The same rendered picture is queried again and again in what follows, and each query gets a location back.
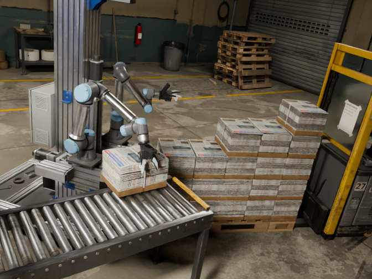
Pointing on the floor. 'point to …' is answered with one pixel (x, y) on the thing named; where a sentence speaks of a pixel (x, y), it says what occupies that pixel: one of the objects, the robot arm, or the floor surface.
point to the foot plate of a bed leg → (156, 260)
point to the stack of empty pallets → (237, 49)
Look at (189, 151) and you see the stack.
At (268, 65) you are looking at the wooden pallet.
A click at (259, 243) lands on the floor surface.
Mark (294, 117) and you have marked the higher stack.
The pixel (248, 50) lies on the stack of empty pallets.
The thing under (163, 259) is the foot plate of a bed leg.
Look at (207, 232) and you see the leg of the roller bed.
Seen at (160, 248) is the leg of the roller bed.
